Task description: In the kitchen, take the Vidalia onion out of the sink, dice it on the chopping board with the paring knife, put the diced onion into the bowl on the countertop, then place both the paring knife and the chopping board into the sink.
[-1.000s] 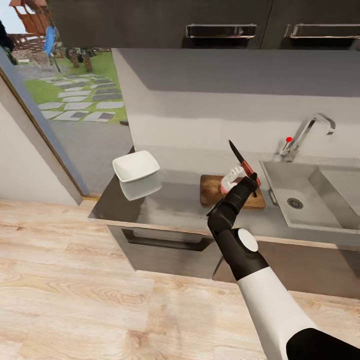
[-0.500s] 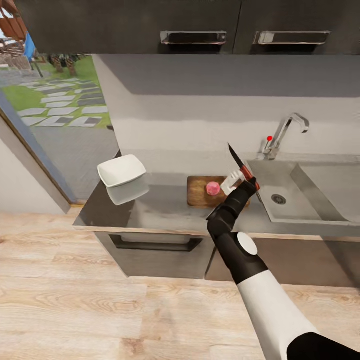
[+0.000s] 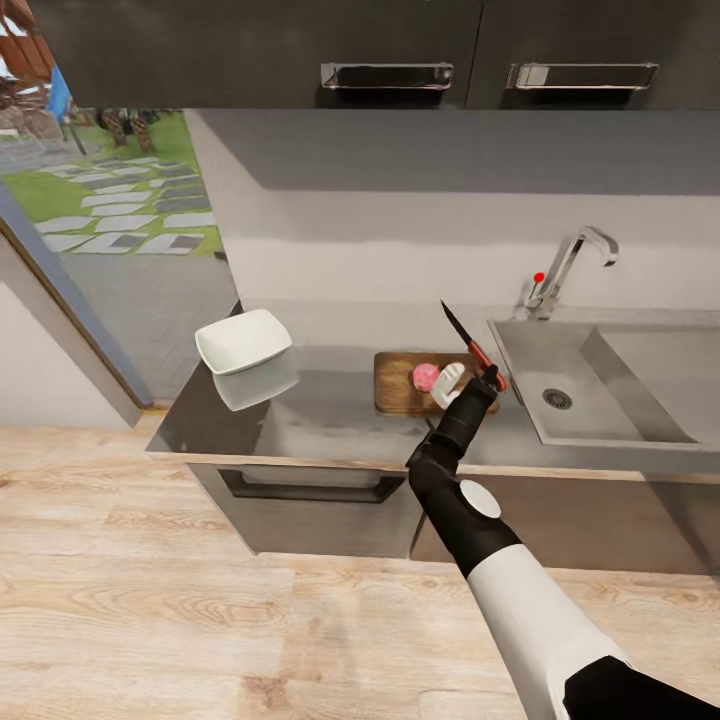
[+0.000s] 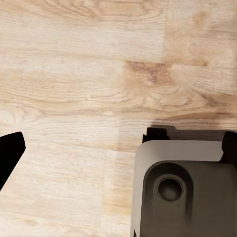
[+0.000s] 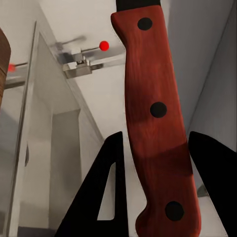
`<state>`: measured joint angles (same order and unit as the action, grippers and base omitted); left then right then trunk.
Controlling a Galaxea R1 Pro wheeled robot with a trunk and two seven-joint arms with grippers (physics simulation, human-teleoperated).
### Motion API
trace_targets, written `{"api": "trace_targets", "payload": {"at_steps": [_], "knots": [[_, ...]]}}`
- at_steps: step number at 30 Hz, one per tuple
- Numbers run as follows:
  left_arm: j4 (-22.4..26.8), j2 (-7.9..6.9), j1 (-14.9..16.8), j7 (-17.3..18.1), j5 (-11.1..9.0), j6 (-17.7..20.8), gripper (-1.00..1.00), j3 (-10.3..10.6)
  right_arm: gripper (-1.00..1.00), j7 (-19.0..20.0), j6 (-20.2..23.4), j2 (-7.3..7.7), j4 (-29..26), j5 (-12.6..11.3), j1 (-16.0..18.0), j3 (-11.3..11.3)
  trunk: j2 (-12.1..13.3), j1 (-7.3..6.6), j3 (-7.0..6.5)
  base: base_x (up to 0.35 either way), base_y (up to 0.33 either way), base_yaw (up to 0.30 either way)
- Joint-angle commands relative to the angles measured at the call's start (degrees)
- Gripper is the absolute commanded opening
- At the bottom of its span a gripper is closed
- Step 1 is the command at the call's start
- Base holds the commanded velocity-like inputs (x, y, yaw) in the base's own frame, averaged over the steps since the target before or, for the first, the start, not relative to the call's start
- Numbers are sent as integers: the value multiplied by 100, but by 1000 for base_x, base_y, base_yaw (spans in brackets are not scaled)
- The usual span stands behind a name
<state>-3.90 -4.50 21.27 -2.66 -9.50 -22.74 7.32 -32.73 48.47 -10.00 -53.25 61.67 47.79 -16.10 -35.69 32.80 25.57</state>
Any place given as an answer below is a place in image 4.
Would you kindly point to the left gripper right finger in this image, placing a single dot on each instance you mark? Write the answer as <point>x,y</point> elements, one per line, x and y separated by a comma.
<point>229,147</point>

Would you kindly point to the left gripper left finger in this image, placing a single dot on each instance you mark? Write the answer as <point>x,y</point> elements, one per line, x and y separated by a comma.
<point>12,147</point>

